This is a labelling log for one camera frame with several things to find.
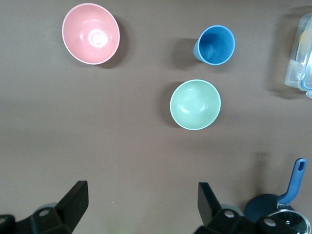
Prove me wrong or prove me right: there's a glass pot lid blue knob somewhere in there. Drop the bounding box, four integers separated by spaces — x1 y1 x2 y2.
264 209 312 234

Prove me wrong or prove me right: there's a dark blue pot with handle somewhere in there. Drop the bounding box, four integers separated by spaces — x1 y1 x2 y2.
243 158 307 224

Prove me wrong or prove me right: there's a green bowl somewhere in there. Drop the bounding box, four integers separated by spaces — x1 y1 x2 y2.
169 79 222 131

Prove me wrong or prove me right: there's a pink bowl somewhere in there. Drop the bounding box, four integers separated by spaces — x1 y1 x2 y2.
61 2 121 66

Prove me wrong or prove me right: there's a blue ribbed cup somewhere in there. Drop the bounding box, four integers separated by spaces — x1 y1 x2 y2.
193 25 236 66

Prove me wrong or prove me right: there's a clear plastic container blue lid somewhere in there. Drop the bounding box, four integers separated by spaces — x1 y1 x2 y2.
284 12 312 98

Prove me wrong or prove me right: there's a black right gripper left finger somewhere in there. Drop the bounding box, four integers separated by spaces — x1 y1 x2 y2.
0 180 89 234

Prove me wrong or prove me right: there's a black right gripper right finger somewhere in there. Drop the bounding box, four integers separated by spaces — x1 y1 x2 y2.
196 182 292 234

